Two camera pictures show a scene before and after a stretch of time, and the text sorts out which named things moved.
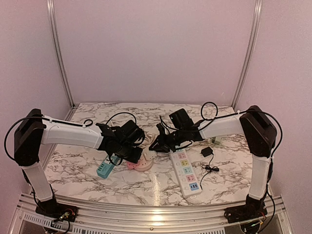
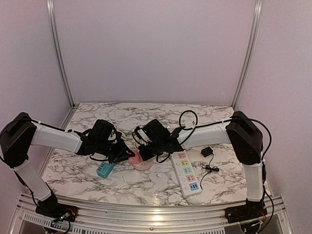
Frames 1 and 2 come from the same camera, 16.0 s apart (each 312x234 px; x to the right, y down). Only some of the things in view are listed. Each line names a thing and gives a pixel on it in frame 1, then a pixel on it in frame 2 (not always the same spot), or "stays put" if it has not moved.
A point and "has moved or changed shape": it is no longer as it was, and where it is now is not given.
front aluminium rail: (147, 220) stays put
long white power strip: (186, 177) stays put
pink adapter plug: (133, 165) has moved or changed shape
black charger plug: (206, 151) stays put
